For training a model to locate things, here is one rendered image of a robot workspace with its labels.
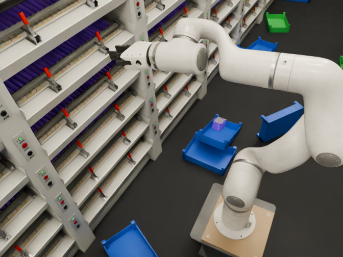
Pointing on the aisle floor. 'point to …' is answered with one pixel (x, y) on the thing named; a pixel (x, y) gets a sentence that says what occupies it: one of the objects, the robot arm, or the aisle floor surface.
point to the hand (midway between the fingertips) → (117, 52)
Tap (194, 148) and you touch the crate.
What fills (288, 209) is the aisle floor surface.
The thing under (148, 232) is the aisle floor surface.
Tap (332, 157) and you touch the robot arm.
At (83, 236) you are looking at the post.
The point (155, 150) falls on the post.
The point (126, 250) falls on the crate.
